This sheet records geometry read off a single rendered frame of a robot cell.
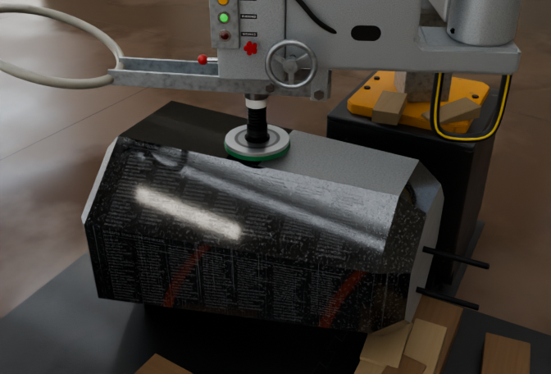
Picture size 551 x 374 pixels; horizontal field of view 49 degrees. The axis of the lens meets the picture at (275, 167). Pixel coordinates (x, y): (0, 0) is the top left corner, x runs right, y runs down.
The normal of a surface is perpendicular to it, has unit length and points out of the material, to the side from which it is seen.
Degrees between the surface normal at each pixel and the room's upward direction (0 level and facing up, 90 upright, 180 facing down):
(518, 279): 0
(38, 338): 0
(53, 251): 0
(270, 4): 90
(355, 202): 45
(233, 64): 90
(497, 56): 90
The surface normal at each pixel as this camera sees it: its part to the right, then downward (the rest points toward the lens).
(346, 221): -0.28, -0.29
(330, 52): -0.10, 0.51
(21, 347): 0.00, -0.86
